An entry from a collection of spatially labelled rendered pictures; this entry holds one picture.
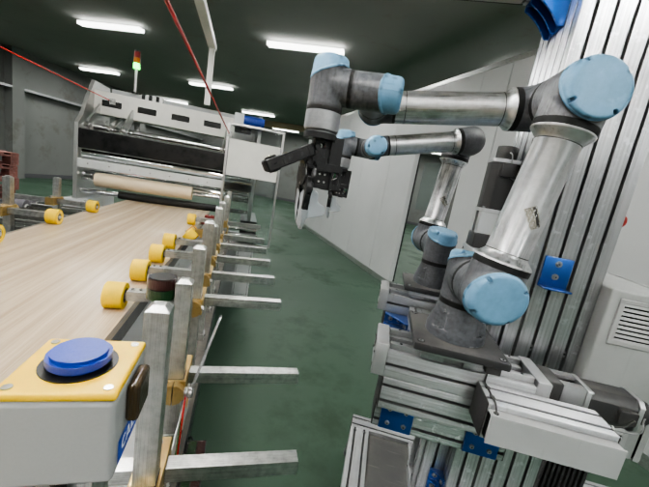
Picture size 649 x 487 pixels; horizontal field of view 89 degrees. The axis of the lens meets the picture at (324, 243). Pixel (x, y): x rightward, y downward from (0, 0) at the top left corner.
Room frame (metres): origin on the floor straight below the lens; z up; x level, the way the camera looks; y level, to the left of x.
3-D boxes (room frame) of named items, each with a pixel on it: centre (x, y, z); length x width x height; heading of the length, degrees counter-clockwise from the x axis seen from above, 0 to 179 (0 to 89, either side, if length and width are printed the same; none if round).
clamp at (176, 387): (0.73, 0.30, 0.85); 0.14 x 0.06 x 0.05; 15
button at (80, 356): (0.21, 0.16, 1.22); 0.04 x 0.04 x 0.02
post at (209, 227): (1.19, 0.43, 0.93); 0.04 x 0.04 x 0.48; 15
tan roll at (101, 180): (3.08, 1.51, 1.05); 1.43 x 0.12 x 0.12; 105
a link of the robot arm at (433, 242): (1.33, -0.46, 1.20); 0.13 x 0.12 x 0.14; 6
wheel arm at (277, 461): (0.52, 0.19, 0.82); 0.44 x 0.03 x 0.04; 105
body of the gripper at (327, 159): (0.75, 0.04, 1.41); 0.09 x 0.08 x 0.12; 110
